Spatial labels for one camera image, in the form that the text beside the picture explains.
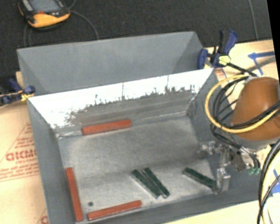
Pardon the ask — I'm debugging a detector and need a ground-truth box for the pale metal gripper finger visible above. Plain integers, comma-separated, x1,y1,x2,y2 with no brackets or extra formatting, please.
199,140,225,159
211,166,234,195

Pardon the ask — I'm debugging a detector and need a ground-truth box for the grey metal bin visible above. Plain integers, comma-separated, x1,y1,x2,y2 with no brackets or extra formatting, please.
16,15,263,224

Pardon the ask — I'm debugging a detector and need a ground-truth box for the red-brown flat block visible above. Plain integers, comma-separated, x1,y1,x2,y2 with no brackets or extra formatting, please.
64,166,85,223
81,118,133,136
85,199,144,221

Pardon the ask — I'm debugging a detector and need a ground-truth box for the dark green flat block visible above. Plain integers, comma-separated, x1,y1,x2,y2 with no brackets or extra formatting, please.
182,163,218,193
130,166,161,203
141,164,171,202

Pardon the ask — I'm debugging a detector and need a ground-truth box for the brown cardboard board red print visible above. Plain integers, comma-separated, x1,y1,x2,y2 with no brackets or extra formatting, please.
0,99,50,224

